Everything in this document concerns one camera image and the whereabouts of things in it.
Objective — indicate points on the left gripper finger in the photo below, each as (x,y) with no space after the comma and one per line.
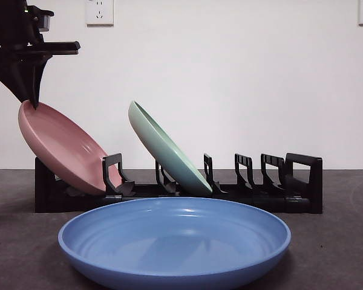
(12,75)
(38,78)

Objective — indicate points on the pink round plate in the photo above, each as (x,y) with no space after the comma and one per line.
(63,145)

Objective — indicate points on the light green round plate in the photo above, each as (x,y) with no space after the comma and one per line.
(166,154)

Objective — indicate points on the blue round plate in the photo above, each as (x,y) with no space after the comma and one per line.
(169,241)

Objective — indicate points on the black plastic dish rack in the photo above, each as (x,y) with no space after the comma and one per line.
(308,193)

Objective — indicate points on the left wrist grey camera box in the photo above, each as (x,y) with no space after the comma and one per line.
(45,22)

